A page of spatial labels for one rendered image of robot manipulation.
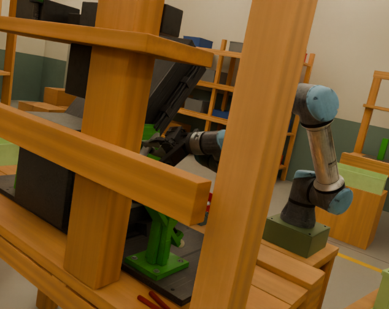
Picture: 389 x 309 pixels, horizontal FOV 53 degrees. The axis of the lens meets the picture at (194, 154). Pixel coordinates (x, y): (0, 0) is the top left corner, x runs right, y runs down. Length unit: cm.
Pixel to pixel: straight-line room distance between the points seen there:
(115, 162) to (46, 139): 27
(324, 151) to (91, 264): 89
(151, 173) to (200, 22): 750
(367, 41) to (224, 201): 624
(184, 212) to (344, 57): 629
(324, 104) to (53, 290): 103
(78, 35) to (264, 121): 53
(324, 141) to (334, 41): 561
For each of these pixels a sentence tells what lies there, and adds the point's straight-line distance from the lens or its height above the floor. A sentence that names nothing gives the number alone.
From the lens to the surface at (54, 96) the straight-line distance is 808.
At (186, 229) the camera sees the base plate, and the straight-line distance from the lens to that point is 153.
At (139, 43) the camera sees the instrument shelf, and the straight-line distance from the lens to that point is 88.
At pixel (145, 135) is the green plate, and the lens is 143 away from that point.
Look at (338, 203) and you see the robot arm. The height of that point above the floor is 111.
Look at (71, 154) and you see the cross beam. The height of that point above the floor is 123.
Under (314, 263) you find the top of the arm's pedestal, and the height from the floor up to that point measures 85.
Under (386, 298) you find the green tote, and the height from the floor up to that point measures 87.
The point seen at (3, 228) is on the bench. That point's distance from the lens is 145.
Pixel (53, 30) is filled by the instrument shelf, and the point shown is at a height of 152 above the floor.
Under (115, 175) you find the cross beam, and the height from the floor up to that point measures 122.
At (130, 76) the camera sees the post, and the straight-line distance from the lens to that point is 96.
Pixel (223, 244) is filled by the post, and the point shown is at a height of 116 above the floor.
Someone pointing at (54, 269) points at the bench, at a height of 86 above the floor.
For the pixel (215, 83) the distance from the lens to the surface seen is 715.
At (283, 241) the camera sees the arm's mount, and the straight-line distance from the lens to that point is 171.
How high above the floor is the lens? 147
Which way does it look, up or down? 11 degrees down
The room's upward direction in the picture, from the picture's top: 11 degrees clockwise
